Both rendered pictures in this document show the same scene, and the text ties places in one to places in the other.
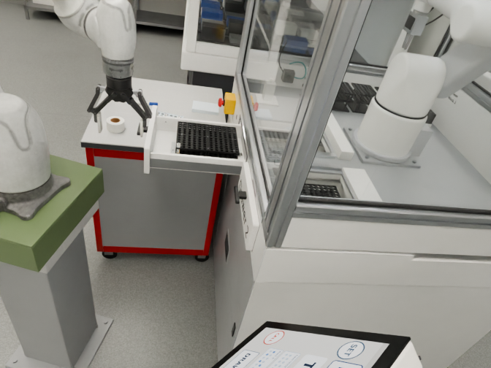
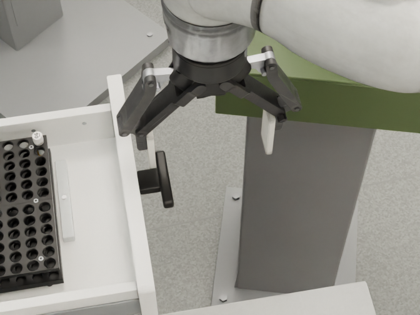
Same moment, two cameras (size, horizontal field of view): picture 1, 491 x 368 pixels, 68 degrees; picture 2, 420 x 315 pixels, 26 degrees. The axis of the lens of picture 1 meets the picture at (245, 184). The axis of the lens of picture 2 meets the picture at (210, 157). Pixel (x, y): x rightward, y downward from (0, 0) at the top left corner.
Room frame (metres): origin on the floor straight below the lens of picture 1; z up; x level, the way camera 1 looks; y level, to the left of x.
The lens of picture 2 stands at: (1.60, 0.49, 1.79)
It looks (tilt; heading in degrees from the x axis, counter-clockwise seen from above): 57 degrees down; 184
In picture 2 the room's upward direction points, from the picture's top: straight up
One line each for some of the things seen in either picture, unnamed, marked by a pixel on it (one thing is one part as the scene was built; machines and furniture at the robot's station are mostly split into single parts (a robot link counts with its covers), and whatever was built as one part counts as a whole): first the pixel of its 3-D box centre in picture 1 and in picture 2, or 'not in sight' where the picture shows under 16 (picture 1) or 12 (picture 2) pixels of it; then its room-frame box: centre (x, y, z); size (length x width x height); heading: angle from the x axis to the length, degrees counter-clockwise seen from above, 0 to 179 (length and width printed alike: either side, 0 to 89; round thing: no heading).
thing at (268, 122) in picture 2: (99, 122); (267, 127); (1.00, 0.52, 0.93); 0.03 x 0.01 x 0.07; 14
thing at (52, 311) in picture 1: (50, 290); (300, 162); (0.69, 0.60, 0.38); 0.30 x 0.30 x 0.76; 87
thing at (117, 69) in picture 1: (118, 64); (209, 12); (1.02, 0.45, 1.14); 0.09 x 0.09 x 0.06
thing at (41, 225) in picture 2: (179, 134); (44, 200); (1.10, 0.27, 0.90); 0.18 x 0.02 x 0.01; 14
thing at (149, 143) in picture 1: (150, 137); (132, 198); (1.07, 0.37, 0.87); 0.29 x 0.02 x 0.11; 14
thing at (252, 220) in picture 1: (247, 203); not in sight; (0.84, -0.02, 0.87); 0.29 x 0.02 x 0.11; 14
